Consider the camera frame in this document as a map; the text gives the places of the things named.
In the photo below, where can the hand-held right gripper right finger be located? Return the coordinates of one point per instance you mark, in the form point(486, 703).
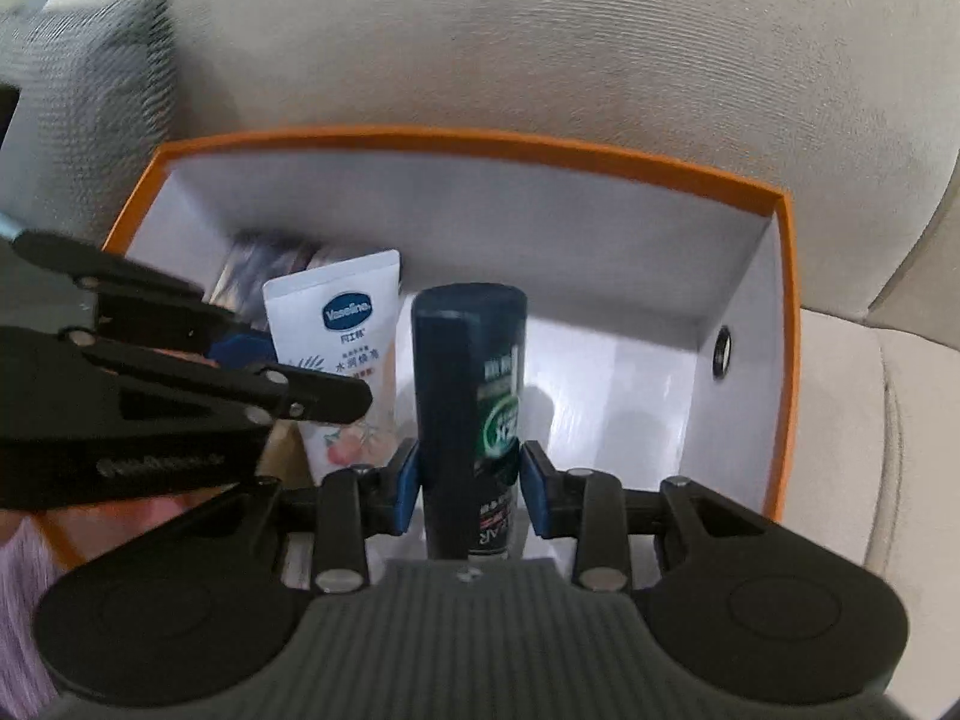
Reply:
point(534, 487)

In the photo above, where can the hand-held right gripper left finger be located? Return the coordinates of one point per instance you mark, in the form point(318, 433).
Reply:
point(405, 486)

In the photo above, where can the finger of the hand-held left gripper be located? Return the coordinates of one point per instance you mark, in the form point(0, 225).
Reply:
point(150, 292)
point(315, 397)

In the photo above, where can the white hand cream tube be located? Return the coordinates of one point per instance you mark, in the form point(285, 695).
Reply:
point(345, 360)

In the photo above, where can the dark blue bottle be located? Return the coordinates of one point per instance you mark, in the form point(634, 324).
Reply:
point(450, 405)

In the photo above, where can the orange cardboard box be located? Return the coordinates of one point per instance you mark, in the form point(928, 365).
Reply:
point(600, 255)

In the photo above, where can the purple fluffy blanket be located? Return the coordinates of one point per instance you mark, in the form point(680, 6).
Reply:
point(22, 615)

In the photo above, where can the checkered grey cushion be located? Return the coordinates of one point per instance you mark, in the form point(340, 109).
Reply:
point(90, 105)

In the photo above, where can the beige sofa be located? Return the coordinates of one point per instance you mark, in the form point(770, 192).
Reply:
point(525, 52)

